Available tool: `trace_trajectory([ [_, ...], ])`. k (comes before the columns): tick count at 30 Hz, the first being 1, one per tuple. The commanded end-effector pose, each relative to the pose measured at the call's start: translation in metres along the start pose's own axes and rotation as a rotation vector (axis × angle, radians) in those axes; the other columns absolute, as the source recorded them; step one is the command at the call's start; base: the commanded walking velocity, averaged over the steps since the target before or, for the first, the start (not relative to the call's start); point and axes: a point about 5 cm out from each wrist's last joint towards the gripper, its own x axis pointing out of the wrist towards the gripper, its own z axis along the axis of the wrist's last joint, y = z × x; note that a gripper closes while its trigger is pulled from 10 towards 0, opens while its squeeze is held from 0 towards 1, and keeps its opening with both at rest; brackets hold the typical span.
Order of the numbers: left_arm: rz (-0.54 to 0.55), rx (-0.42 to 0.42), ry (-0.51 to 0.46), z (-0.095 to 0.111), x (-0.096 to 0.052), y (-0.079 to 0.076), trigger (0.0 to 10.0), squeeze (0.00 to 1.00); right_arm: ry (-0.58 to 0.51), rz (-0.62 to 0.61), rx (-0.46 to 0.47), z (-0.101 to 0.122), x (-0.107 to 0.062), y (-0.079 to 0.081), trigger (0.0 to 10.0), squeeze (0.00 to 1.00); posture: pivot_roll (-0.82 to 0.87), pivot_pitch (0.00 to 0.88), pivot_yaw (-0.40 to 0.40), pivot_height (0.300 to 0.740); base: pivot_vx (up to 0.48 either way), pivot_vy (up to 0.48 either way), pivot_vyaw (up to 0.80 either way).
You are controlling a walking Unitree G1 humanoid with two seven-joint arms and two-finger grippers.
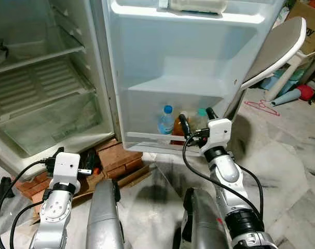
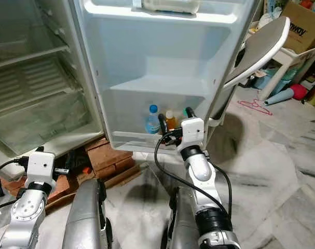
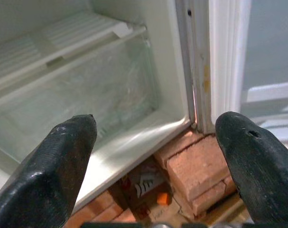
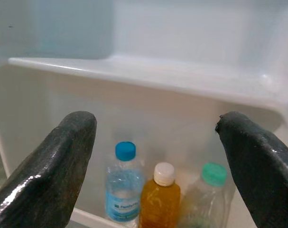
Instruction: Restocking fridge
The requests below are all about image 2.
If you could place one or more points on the glass fridge shelf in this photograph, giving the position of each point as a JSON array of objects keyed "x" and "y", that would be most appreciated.
[{"x": 30, "y": 46}]

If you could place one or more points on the grey fridge body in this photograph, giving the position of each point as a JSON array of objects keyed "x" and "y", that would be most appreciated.
[{"x": 87, "y": 72}]

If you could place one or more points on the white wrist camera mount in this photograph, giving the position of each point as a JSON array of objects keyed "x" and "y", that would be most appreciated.
[
  {"x": 193, "y": 132},
  {"x": 40, "y": 167}
]

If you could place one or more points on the brown cardboard box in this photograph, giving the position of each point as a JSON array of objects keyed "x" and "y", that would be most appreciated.
[{"x": 302, "y": 26}]

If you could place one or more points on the clear crisper drawer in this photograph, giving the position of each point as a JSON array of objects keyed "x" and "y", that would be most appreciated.
[{"x": 43, "y": 124}]

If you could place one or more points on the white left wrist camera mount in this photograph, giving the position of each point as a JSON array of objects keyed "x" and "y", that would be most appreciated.
[{"x": 40, "y": 167}]

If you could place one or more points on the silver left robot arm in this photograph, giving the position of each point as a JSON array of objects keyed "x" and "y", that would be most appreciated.
[{"x": 25, "y": 212}]

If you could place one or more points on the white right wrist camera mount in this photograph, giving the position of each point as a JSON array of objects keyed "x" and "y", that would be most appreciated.
[{"x": 193, "y": 132}]

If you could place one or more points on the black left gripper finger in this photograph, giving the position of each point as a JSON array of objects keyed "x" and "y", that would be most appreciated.
[
  {"x": 74, "y": 153},
  {"x": 39, "y": 150}
]

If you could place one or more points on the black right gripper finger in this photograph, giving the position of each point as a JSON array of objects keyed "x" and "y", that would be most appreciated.
[
  {"x": 190, "y": 112},
  {"x": 163, "y": 123}
]

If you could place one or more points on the grey robot leg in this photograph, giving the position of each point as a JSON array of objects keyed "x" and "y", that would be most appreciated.
[
  {"x": 87, "y": 218},
  {"x": 180, "y": 223}
]

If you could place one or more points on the teal plastic bin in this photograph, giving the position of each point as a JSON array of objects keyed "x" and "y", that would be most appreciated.
[{"x": 274, "y": 79}]

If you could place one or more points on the grey blue cone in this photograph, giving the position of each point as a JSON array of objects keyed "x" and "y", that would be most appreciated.
[{"x": 279, "y": 96}]

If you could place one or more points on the cream plastic container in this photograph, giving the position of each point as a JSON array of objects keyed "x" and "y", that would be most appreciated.
[{"x": 170, "y": 6}]

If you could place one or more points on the red brick stack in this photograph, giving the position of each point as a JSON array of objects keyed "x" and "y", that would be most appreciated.
[{"x": 108, "y": 155}]

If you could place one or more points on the red ball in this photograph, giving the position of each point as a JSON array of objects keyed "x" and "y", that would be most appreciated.
[{"x": 299, "y": 91}]

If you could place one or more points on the white folding chair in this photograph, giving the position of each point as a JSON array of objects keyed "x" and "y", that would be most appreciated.
[{"x": 261, "y": 46}]

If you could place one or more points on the green cap bottle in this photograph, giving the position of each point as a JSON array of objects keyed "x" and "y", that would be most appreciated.
[{"x": 185, "y": 113}]

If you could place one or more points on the orange drink bottle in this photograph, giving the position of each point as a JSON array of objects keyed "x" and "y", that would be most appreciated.
[{"x": 171, "y": 122}]

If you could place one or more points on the pink clothes hanger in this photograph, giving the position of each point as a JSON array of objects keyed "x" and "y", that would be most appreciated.
[{"x": 256, "y": 106}]

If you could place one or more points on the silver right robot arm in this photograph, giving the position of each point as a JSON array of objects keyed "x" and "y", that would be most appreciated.
[{"x": 199, "y": 168}]

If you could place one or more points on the grey left robot leg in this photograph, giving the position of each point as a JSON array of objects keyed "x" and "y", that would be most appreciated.
[{"x": 87, "y": 218}]

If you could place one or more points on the grey right robot leg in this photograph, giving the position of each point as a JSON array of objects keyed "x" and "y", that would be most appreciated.
[{"x": 180, "y": 223}]

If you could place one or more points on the white plastic table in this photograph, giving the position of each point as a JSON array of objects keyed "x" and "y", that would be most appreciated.
[{"x": 287, "y": 65}]

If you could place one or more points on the blue cap water bottle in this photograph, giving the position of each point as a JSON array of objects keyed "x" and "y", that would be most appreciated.
[{"x": 153, "y": 123}]

